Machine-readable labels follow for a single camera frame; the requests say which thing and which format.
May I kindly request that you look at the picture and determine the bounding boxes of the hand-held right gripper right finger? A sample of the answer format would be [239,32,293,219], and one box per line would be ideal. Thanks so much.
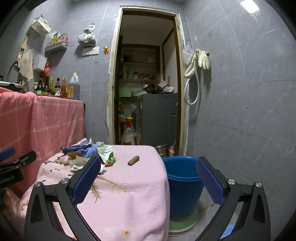
[195,156,271,241]

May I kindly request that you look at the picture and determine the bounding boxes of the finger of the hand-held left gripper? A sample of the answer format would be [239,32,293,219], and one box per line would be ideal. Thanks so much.
[0,147,16,163]
[0,151,37,171]

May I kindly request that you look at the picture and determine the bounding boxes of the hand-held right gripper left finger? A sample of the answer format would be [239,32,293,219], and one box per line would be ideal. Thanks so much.
[24,156,102,241]

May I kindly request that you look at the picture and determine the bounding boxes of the white paper wrapper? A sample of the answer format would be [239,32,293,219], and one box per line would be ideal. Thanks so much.
[68,156,92,173]

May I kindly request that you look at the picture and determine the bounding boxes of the blue plastic bucket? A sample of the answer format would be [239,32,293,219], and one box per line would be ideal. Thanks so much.
[162,156,205,219]

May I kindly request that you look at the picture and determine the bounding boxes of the green white snack wrapper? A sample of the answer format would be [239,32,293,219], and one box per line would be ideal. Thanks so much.
[96,142,115,167]

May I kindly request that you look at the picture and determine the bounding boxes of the dark blue snack packet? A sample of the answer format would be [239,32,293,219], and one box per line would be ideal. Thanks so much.
[60,144,93,156]

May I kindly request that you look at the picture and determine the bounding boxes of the pink checked cloth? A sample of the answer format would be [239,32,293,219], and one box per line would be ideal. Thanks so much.
[0,87,85,197]

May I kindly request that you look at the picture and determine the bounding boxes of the pink cloth covered table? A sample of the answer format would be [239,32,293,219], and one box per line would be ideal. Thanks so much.
[0,138,171,241]

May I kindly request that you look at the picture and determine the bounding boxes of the green plastic basin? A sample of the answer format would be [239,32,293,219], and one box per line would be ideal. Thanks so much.
[168,207,200,237]

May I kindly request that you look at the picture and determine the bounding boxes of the red white bottle on floor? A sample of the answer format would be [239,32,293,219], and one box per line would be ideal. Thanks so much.
[121,115,137,146]

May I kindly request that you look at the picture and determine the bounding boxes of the tall dark sauce bottle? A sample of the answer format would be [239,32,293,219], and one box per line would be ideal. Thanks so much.
[43,73,52,96]

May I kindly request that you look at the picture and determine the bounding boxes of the amber sauce bottle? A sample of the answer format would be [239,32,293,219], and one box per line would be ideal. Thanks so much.
[60,77,69,99]

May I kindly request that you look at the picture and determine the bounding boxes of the large oil jug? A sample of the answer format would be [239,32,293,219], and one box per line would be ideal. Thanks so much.
[68,72,81,100]

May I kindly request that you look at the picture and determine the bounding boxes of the grey refrigerator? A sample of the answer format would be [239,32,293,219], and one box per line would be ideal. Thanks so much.
[136,93,178,147]

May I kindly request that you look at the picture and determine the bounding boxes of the curved metal faucet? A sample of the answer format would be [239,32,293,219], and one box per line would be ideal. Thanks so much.
[6,61,22,81]

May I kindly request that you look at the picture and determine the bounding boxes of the beige hanging cloth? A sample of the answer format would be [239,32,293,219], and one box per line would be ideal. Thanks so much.
[18,49,34,82]

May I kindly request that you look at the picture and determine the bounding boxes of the grey metal grater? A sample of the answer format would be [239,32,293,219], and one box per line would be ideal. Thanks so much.
[33,54,48,72]

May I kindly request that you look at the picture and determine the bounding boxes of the wooden board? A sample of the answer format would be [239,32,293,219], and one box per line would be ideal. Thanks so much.
[17,35,30,61]

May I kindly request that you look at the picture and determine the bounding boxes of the wooden shelf unit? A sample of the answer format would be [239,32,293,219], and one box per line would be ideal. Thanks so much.
[120,44,160,94]

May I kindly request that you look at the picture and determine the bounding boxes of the cream rubber gloves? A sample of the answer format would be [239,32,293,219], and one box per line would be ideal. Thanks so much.
[198,49,211,70]

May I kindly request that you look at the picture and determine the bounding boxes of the clear plastic bag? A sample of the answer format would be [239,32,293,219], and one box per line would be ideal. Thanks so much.
[183,45,193,65]

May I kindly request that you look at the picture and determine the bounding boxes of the white plastic basket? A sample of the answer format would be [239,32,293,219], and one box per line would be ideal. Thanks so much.
[31,17,52,36]

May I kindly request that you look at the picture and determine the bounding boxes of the hanging bag of dried goods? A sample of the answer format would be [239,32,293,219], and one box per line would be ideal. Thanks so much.
[77,24,97,45]

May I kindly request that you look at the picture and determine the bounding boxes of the wooden door frame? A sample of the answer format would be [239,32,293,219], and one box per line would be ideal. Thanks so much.
[107,6,189,156]

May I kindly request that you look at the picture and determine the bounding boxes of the white hose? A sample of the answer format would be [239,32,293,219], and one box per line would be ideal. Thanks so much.
[184,50,200,106]

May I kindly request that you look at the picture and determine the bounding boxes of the wall rack with packets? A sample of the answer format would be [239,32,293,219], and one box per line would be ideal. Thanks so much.
[45,32,69,55]

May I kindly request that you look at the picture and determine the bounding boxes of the white wall socket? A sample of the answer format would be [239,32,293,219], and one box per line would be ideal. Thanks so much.
[82,47,100,57]

